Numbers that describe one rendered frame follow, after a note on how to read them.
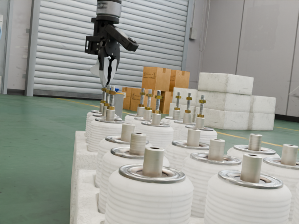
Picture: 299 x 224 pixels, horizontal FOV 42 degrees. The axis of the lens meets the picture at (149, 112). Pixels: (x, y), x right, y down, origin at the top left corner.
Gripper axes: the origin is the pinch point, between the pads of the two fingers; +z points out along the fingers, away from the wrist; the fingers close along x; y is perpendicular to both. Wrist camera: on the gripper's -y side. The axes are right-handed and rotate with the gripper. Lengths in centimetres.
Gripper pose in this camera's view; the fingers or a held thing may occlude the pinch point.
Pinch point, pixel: (107, 83)
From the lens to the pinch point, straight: 119.7
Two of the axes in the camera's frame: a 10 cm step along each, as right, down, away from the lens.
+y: -8.5, -1.2, 5.1
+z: -1.0, 9.9, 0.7
